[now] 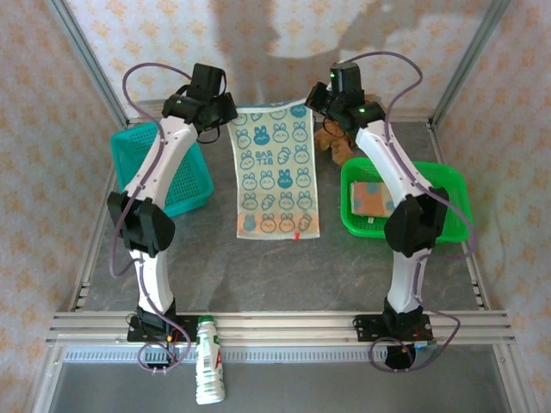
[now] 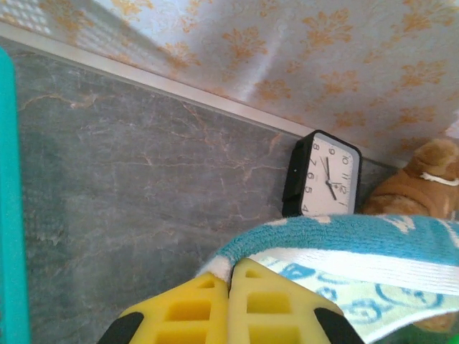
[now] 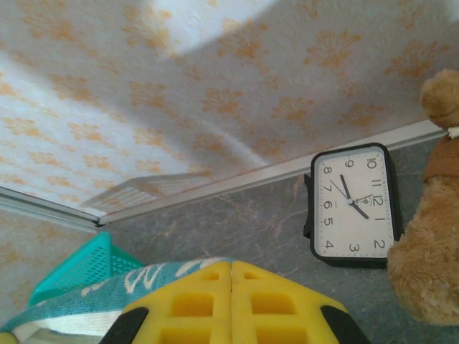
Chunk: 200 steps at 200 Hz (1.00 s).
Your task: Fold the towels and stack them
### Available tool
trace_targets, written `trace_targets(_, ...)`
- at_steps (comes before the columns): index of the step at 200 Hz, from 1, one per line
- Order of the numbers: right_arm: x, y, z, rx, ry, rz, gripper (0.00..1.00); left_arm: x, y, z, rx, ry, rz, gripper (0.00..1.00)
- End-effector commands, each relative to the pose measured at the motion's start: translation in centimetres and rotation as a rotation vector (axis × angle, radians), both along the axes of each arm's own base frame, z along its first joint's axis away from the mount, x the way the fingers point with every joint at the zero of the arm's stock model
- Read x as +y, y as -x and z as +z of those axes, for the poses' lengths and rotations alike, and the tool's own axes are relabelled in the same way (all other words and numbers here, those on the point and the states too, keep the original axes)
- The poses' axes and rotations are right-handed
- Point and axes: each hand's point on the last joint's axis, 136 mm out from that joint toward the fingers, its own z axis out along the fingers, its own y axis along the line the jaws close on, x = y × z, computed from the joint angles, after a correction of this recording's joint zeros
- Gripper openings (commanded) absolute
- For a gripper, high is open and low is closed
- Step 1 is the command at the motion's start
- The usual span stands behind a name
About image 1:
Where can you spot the small green circuit board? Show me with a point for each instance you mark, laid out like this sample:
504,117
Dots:
426,344

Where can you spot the thin aluminium table rail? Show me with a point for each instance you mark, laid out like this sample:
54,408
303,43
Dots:
409,119

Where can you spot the aluminium frame post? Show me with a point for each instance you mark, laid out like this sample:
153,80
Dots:
92,64
468,64

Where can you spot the cream teal rabbit print towel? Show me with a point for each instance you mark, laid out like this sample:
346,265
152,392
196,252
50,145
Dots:
275,202

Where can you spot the brown teddy bear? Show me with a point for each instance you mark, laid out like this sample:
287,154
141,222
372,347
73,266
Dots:
340,146

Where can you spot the white green plastic bottle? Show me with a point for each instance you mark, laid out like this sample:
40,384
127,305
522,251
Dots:
209,365

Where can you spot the wide aluminium table rail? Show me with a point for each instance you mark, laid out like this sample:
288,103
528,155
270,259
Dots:
280,327

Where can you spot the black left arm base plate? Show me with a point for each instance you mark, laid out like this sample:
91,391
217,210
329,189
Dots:
184,327

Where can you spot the aluminium frame leg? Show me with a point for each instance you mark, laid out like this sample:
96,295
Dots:
43,383
514,378

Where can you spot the orange blue polka dot towel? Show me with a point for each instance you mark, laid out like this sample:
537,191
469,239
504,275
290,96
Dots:
370,200

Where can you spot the teal perforated plastic basket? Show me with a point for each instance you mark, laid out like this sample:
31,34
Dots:
189,185

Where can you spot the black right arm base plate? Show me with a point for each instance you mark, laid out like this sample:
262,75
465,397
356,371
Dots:
366,329

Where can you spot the aluminium table side rail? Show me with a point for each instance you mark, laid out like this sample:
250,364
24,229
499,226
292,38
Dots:
88,258
435,137

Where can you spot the green perforated plastic basket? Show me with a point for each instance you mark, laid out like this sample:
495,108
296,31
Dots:
456,193

